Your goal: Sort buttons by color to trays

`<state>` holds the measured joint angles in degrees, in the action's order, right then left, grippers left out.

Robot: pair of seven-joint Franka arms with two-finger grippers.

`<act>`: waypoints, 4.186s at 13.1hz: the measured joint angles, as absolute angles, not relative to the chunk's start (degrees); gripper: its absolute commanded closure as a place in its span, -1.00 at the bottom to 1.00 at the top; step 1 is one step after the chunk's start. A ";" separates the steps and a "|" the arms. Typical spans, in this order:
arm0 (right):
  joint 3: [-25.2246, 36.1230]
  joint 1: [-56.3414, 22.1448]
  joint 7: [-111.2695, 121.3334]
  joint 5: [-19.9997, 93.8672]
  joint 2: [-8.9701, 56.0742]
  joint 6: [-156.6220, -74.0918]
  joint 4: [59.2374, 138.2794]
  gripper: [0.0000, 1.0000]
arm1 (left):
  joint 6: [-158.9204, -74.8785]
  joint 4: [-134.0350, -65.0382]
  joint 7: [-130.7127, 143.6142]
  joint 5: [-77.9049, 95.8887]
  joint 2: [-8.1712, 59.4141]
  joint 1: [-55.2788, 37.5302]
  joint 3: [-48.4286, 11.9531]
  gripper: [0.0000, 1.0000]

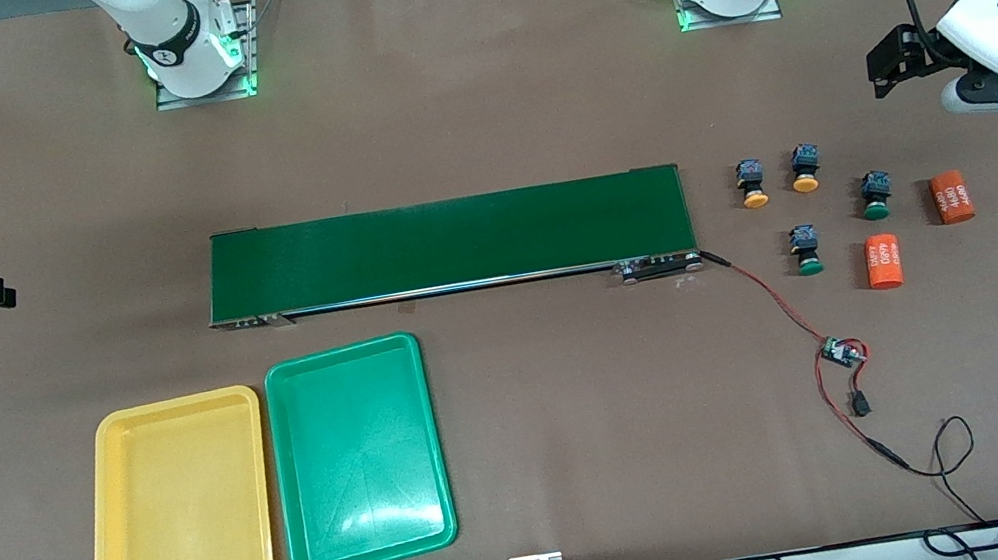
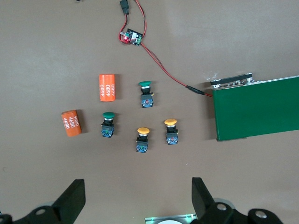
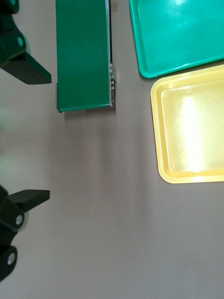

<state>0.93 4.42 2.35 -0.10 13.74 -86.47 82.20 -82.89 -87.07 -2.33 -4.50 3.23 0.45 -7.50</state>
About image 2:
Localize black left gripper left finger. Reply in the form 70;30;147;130
0;179;86;224

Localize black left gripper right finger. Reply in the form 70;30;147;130
191;177;285;224

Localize orange cylinder printed 4680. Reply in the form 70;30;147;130
61;109;83;138
99;74;116;102

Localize yellow mushroom push button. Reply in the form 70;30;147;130
135;127;150;154
164;119;180;145

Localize green mushroom push button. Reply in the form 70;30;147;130
138;81;155;109
101;112;117;138

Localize green conveyor belt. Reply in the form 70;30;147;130
209;72;299;142

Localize small black circuit board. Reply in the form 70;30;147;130
119;28;143;47

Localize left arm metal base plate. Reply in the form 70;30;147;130
144;213;197;224

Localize red and black wire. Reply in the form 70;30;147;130
118;0;214;98

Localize black wire connector plug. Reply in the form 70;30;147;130
119;0;130;15

